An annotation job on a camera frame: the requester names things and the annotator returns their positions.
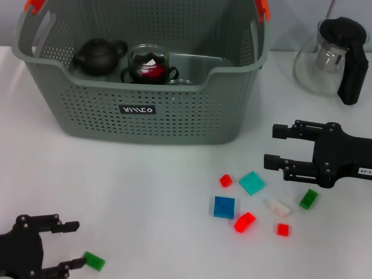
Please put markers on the dark red long brick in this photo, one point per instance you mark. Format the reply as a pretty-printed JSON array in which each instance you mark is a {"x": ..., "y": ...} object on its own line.
[{"x": 154, "y": 72}]

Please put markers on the green thick brick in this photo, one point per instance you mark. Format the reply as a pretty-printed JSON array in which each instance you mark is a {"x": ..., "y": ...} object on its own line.
[{"x": 308, "y": 199}]

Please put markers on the grey perforated storage bin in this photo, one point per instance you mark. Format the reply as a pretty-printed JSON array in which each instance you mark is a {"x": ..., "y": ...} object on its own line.
[{"x": 174, "y": 122}]

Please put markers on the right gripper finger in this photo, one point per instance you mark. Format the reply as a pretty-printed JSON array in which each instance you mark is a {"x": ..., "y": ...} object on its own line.
[
  {"x": 271, "y": 162},
  {"x": 281, "y": 130}
]

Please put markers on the teal square plate brick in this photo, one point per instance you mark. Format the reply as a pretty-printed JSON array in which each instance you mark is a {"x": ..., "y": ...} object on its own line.
[{"x": 252, "y": 183}]

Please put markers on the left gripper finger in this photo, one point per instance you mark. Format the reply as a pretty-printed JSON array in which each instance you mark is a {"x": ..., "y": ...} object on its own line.
[
  {"x": 68, "y": 227},
  {"x": 74, "y": 264}
]

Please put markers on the small red brick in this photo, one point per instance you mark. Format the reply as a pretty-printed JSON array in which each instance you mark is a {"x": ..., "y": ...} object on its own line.
[
  {"x": 226, "y": 180},
  {"x": 282, "y": 229}
]

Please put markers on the dark clay teapot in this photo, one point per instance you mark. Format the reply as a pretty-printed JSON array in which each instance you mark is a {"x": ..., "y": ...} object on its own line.
[{"x": 97, "y": 58}]

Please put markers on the blue square brick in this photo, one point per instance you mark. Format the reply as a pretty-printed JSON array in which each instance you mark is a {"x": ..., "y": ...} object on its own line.
[{"x": 223, "y": 207}]

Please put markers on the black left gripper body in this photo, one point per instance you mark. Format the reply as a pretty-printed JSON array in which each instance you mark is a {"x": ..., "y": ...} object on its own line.
[{"x": 20, "y": 250}]

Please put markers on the orange-red sloped brick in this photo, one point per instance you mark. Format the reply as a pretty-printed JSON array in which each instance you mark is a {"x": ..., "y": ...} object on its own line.
[{"x": 244, "y": 222}]

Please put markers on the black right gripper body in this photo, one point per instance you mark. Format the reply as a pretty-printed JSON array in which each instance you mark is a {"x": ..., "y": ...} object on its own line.
[{"x": 337, "y": 157}]

